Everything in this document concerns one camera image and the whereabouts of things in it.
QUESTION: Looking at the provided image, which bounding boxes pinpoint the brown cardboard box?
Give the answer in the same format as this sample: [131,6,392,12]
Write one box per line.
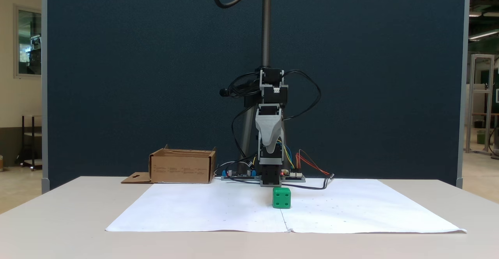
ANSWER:
[121,145,217,184]

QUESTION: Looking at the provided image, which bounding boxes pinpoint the black power cable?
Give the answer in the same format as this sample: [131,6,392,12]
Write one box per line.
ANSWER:
[282,173,334,190]

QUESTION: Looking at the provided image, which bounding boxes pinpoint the circuit board with white connectors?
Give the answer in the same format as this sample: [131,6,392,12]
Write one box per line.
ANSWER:
[281,170,306,183]

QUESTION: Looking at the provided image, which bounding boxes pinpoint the orange and red wires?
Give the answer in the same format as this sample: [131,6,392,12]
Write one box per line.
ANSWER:
[296,149,331,176]

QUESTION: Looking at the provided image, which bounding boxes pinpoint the aluminium profile frame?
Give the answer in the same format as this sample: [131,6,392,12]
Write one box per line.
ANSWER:
[466,54,495,155]

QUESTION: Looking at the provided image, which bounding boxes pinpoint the circuit board with blue terminals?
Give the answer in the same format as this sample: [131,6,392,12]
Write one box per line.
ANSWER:
[221,169,260,181]

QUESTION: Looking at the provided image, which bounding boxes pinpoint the long ceiling light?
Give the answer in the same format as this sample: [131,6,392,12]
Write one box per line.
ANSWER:
[469,29,499,41]

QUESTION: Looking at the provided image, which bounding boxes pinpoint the white paper sheet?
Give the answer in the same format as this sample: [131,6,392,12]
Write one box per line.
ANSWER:
[105,179,467,234]

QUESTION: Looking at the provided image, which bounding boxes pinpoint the black shelf cart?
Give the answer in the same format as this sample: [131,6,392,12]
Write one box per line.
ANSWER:
[16,115,42,171]

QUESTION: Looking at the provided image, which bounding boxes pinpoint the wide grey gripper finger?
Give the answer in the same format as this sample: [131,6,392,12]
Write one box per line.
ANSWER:
[255,115,284,155]

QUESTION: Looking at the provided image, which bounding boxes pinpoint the framed wall window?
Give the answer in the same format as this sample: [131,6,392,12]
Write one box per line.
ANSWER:
[14,5,42,79]

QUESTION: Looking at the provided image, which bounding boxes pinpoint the black tripod with metal pole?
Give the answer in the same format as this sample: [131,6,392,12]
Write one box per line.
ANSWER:
[219,0,287,177]

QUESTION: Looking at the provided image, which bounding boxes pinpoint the green die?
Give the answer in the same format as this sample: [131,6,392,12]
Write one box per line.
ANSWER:
[273,187,291,209]

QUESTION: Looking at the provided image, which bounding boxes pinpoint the dark blue partition panel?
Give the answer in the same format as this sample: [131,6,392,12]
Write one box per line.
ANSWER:
[42,0,470,193]

